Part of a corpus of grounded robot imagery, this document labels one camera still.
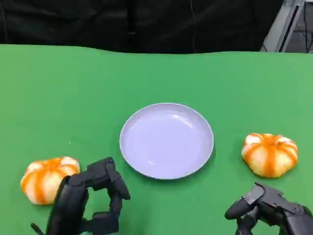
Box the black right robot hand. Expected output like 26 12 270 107
224 181 313 235

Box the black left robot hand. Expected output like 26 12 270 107
45 157 131 235

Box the orange and white bread roll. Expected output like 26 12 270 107
20 156 81 206
241 133 298 178

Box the green table cloth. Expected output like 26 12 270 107
0 44 313 235

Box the lilac plate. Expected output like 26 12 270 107
119 102 215 181

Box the black backdrop cloth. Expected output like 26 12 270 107
0 0 284 54

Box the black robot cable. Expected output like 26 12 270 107
30 222 47 235

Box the black hanging cable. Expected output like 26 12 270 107
304 0 311 53

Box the grey metal frame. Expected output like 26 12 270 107
260 0 313 53

